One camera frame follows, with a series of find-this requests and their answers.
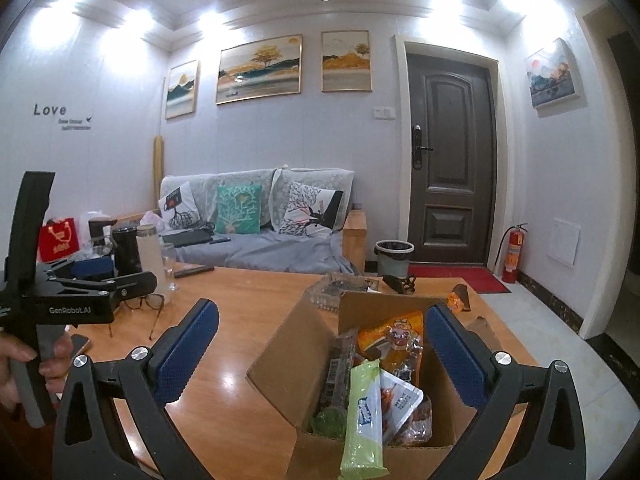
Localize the green jelly cup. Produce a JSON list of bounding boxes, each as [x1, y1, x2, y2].
[[309, 406, 347, 440]]

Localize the white tree pillow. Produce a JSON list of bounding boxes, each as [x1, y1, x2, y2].
[[278, 182, 344, 237]]

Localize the orange duck feet snack pack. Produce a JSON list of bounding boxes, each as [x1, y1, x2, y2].
[[357, 311, 424, 387]]

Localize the dark entrance door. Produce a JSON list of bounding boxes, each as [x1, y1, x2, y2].
[[407, 54, 496, 264]]

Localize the wine glass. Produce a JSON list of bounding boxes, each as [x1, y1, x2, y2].
[[160, 242, 179, 292]]

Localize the tortoiseshell eyeglasses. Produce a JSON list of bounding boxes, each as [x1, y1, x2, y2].
[[114, 294, 166, 341]]

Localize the teal tree pillow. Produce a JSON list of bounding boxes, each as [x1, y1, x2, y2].
[[216, 184, 262, 234]]

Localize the white black small pillow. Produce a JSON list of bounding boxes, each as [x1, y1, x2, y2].
[[158, 182, 201, 230]]

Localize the black remote control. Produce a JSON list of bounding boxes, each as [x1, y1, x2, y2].
[[175, 266, 215, 280]]

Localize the glass ashtray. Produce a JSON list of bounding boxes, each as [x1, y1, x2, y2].
[[304, 273, 378, 313]]

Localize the grey trash bin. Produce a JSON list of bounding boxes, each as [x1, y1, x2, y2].
[[373, 240, 414, 278]]

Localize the black electric kettle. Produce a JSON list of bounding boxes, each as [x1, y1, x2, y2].
[[112, 224, 142, 275]]

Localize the red door mat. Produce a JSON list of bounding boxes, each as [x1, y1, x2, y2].
[[409, 263, 510, 294]]

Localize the wide landscape painting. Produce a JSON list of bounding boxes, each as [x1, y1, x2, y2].
[[215, 35, 303, 105]]

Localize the red gift bag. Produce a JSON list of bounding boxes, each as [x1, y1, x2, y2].
[[38, 218, 79, 263]]

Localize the white spicy strips snack pack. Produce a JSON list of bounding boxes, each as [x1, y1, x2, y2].
[[380, 370, 424, 445]]

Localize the green white candy pack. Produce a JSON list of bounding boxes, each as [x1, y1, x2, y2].
[[338, 360, 390, 479]]

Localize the grey sofa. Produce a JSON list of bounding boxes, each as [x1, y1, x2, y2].
[[157, 166, 359, 274]]

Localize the golden tree painting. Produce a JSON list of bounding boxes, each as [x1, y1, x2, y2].
[[321, 29, 372, 92]]

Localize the red fire extinguisher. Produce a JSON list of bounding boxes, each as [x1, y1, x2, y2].
[[495, 222, 528, 284]]

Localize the smartphone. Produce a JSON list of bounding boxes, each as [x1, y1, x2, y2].
[[70, 334, 91, 359]]

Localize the wooden side table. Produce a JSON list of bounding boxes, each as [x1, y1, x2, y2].
[[342, 209, 368, 273]]

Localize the brown cardboard box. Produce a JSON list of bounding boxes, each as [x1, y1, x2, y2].
[[245, 289, 528, 480]]

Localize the person's left hand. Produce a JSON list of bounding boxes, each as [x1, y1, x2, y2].
[[0, 332, 73, 412]]

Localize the mountain painting right wall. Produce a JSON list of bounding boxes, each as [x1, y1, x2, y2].
[[524, 38, 584, 110]]

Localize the white thermos bottle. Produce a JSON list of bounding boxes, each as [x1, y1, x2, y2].
[[137, 224, 171, 304]]

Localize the small sunset painting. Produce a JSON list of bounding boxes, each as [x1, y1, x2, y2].
[[165, 60, 200, 119]]

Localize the red clear nut snack pack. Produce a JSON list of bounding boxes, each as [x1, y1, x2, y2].
[[392, 396, 433, 448]]

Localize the black water dispenser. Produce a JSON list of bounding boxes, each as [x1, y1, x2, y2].
[[88, 217, 117, 258]]

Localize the white light switch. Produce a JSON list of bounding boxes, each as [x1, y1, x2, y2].
[[373, 106, 396, 120]]

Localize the white wall panel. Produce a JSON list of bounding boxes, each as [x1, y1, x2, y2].
[[547, 218, 582, 268]]

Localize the black seaweed snack pack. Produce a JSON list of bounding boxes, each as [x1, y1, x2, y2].
[[318, 328, 358, 412]]

